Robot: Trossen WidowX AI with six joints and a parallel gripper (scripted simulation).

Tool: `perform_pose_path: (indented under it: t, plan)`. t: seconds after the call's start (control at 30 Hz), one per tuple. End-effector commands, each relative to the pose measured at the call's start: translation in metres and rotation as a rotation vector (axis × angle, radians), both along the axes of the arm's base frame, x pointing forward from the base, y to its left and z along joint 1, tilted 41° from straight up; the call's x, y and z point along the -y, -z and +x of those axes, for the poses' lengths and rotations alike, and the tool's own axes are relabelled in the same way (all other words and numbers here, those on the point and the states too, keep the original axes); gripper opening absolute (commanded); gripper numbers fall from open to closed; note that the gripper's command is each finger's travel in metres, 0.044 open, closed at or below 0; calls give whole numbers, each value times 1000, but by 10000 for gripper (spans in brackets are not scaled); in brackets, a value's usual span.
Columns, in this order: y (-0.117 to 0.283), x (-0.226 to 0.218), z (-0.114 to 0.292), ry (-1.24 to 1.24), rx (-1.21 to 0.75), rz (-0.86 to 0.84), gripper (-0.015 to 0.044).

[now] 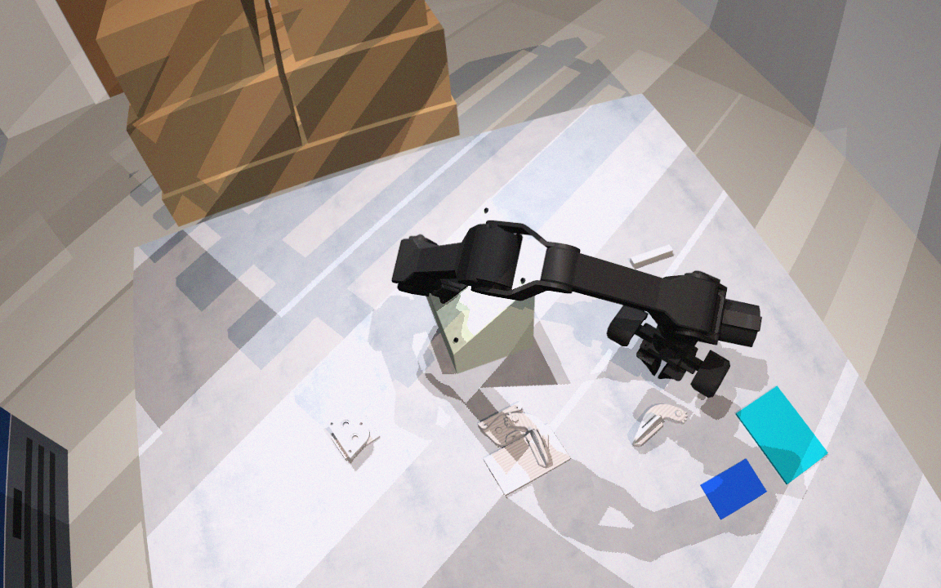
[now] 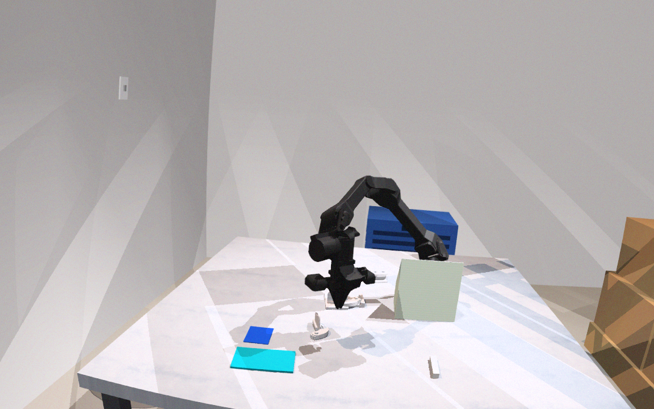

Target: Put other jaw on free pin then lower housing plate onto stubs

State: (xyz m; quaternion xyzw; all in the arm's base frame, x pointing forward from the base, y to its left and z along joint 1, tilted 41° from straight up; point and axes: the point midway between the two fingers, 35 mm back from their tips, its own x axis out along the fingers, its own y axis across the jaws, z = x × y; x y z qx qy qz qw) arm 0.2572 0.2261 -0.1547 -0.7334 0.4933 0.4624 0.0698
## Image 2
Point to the white flat bar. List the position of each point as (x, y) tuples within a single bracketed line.
[(434, 366)]

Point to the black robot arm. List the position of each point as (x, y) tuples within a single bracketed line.
[(332, 240)]

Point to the blue rectangular plate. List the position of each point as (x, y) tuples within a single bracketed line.
[(258, 335)]

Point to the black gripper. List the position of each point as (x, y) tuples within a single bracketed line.
[(317, 282)]

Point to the teal rectangular plate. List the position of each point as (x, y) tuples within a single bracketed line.
[(266, 360)]

